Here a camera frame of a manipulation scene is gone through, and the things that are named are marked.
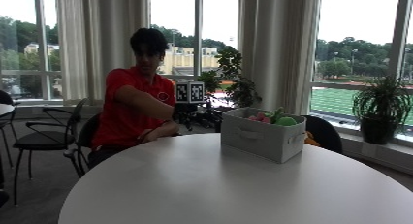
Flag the person in red shirt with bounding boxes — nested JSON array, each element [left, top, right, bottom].
[[87, 27, 183, 170]]

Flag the black chair with round back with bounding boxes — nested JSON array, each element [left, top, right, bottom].
[[300, 114, 346, 155], [77, 112, 105, 178]]

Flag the white cube with black markers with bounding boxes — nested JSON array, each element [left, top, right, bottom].
[[175, 80, 207, 105]]

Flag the grey fabric storage box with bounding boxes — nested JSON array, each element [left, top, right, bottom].
[[220, 107, 310, 165]]

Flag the tall leafy potted plant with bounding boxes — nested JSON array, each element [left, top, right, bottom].
[[196, 45, 264, 110]]

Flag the pink soft toy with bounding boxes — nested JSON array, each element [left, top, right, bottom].
[[248, 111, 272, 124]]

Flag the green leafy soft toy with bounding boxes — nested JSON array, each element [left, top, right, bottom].
[[264, 106, 287, 120]]

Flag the white curtain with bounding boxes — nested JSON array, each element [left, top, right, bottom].
[[55, 0, 152, 106], [236, 0, 324, 117]]

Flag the green round soft toy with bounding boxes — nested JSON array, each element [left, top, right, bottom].
[[274, 115, 299, 127]]

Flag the black chair with thin legs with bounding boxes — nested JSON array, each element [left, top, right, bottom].
[[0, 89, 22, 169]]

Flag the orange soft thing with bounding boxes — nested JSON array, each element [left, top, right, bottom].
[[304, 130, 323, 147]]

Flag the potted plant with thin leaves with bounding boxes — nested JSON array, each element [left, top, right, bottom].
[[351, 75, 413, 146]]

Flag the black metal frame armchair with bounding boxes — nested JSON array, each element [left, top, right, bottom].
[[13, 97, 90, 206]]

